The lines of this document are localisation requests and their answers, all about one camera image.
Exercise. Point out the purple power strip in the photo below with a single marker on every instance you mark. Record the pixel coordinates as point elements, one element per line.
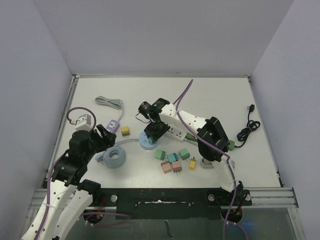
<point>113,126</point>

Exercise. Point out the round blue power strip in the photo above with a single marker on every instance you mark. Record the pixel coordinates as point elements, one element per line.
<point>144,143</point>

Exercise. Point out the pink plug adapter left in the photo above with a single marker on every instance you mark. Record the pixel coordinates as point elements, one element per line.
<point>166,167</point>

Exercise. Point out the green power strip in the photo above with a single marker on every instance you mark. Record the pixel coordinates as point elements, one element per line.
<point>193,140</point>

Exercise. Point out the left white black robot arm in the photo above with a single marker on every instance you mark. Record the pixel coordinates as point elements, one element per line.
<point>68,195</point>

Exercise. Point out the pink plug adapter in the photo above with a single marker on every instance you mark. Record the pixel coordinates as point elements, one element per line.
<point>166,167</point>
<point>176,166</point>

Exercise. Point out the white power strip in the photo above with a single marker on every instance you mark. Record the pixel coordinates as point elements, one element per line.
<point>176,133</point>

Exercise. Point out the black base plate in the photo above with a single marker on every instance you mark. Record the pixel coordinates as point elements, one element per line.
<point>169,203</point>

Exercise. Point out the green plug adapter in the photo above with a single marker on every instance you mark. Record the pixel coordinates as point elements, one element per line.
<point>159,154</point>
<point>184,154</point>

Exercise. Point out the pink plug adapter right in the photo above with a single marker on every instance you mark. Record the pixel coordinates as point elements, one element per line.
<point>176,166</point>

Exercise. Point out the yellow plug adapter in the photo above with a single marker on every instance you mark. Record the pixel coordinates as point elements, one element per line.
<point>192,164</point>
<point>125,131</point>

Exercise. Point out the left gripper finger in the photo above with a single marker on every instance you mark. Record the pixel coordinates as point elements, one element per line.
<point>102,130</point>
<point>109,140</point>

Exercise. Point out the teal plug adapter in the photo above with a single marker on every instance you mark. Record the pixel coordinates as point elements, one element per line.
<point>173,157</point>
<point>151,140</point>

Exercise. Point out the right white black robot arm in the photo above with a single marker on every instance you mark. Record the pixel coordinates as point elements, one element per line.
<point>212,140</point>

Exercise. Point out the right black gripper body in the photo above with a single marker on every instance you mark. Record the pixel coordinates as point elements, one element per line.
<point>157,130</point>

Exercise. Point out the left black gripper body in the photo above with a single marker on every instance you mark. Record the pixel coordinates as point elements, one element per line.
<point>97,142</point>

